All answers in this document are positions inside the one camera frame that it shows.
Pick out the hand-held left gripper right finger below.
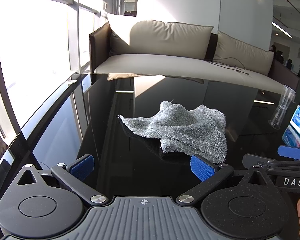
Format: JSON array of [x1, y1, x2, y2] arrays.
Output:
[[175, 154, 275, 208]]

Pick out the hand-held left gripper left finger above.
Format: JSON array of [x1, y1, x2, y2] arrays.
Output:
[[16, 154, 108, 207]]

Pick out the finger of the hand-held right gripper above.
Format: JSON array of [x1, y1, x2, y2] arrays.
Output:
[[277, 145, 300, 160], [242, 153, 300, 171]]

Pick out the grey fluffy towel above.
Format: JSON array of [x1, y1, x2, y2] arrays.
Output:
[[117, 100, 227, 165]]

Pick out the clear plastic cup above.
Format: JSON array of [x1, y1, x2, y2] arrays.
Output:
[[277, 84, 296, 108]]

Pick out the small beige back cushion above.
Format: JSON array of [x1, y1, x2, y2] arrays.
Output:
[[214, 31, 275, 76]]

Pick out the wide beige back cushion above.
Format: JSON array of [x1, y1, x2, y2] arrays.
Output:
[[109, 19, 214, 60]]

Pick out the beige side cushion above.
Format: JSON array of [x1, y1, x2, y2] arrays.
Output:
[[106, 12, 143, 46]]

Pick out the thin black cable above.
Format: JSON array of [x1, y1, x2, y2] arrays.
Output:
[[204, 56, 250, 75]]

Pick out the beige sofa with brown frame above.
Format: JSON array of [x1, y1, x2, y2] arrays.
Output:
[[88, 12, 300, 96]]

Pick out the window with grey frame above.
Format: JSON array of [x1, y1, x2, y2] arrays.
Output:
[[0, 0, 108, 155]]

